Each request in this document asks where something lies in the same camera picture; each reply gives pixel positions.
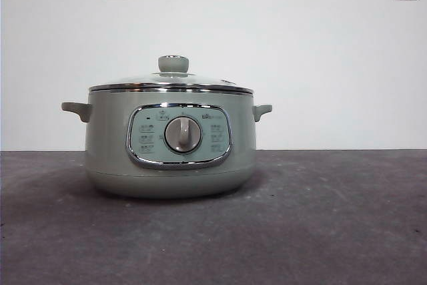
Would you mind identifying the glass lid with green knob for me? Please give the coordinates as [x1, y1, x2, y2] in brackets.
[88, 55, 253, 93]

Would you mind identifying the green electric cooking pot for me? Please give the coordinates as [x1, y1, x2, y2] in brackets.
[61, 88, 273, 199]

